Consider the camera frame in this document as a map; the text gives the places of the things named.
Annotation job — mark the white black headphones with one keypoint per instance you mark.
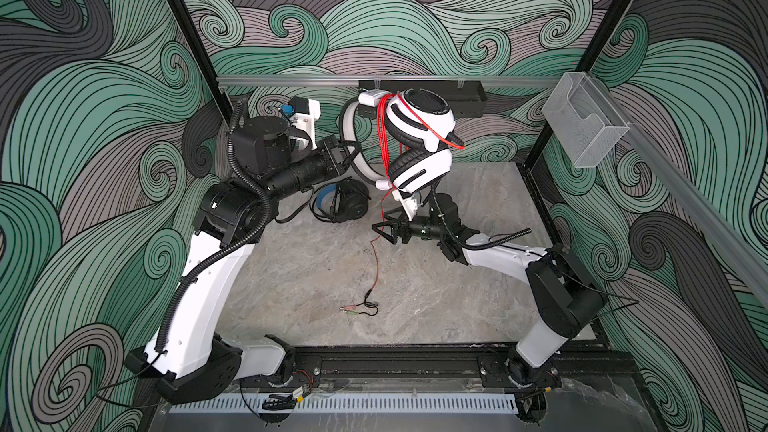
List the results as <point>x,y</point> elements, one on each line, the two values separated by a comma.
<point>415,133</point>

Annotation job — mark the right side aluminium rail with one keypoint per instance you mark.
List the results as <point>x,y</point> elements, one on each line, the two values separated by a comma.
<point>654,134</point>

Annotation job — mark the black corner frame post right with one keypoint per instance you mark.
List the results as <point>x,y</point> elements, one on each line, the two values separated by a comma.
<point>606,29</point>

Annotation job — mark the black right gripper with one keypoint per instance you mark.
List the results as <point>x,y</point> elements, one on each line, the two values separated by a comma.
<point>397,233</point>

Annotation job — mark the black corner frame post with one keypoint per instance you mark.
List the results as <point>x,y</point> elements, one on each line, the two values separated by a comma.
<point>606,29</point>
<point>184,20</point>

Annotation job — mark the black corner frame post left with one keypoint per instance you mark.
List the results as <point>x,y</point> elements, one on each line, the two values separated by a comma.
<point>184,20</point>

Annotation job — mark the black wall shelf tray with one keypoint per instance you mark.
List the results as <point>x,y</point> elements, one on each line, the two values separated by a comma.
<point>467,99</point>

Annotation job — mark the white slotted cable duct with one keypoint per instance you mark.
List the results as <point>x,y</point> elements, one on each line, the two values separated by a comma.
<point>358,402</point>

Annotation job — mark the clear plastic wall bin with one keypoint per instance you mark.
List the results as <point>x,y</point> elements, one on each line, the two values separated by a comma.
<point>585,118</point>

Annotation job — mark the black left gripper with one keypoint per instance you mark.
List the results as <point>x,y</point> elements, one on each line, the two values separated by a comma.
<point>329,159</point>

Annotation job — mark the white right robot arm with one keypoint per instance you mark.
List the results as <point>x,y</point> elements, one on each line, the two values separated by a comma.
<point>564,291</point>

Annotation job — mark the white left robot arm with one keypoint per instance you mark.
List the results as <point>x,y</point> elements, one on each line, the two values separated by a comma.
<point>271,157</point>

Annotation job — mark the black blue gaming headset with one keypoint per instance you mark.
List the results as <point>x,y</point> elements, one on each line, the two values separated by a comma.
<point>341,201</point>

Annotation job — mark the black front frame rail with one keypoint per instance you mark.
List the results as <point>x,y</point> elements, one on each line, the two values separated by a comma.
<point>492,365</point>

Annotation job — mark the aluminium wall rail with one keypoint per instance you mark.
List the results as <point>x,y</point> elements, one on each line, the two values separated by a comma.
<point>275,80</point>

